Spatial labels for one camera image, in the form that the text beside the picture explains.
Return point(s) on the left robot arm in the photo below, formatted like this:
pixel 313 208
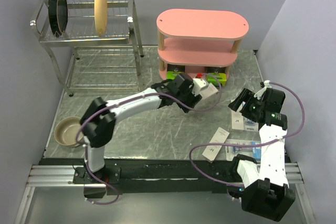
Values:
pixel 99 120

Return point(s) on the beige wooden plate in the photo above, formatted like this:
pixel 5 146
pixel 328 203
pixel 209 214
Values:
pixel 101 16

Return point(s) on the blue razor blister pack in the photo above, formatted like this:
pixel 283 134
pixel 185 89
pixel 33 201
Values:
pixel 232 151
pixel 250 125

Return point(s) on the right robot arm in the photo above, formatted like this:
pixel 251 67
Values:
pixel 266 190

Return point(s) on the metal dish rack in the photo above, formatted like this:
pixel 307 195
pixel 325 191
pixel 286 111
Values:
pixel 82 60

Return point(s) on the pink three-tier shelf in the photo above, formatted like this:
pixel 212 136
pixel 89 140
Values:
pixel 198 39

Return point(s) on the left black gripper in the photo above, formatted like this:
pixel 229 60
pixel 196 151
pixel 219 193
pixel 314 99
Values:
pixel 193 99

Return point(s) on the white slim box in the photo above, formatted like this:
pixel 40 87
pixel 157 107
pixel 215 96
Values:
pixel 211 151
pixel 209 91
pixel 237 119

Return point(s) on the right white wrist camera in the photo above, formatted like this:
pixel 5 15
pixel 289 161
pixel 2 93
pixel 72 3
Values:
pixel 264 86

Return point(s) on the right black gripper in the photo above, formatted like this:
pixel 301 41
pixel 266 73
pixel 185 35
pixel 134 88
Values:
pixel 244 95

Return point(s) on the black plate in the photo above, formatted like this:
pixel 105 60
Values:
pixel 58 16

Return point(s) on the beige tape roll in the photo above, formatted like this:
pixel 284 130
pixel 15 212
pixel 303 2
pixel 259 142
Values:
pixel 66 130

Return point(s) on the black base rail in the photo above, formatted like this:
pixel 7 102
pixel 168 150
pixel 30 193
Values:
pixel 159 176

